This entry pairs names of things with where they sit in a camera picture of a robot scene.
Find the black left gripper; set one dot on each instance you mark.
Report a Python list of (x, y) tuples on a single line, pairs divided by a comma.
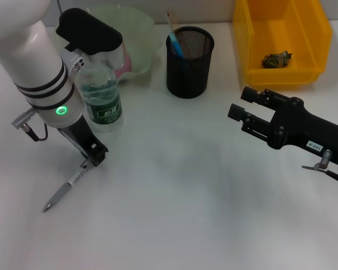
[(79, 135)]

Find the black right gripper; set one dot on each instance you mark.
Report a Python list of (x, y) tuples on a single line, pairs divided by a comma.
[(304, 129)]

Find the clear green-label water bottle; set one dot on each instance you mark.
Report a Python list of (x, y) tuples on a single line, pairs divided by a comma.
[(105, 112)]

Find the grey ballpoint pen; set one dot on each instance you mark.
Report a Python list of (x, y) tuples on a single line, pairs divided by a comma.
[(59, 194)]

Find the green plastic wrapper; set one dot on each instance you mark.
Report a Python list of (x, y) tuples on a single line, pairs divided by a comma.
[(276, 60)]

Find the blue scissors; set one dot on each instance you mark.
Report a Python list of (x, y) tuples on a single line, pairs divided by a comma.
[(177, 45)]

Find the pink peach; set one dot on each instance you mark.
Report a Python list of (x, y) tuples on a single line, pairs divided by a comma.
[(126, 67)]

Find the clear plastic ruler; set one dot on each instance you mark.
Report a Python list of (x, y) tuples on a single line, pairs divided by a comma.
[(171, 19)]

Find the black mesh pen holder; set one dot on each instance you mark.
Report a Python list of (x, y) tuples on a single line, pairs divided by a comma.
[(187, 76)]

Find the translucent green fruit plate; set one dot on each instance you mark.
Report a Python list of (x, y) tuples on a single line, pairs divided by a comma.
[(141, 36)]

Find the yellow plastic bin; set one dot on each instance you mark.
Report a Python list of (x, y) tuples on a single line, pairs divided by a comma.
[(281, 33)]

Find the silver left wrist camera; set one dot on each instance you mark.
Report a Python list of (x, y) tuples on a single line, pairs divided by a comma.
[(87, 31)]

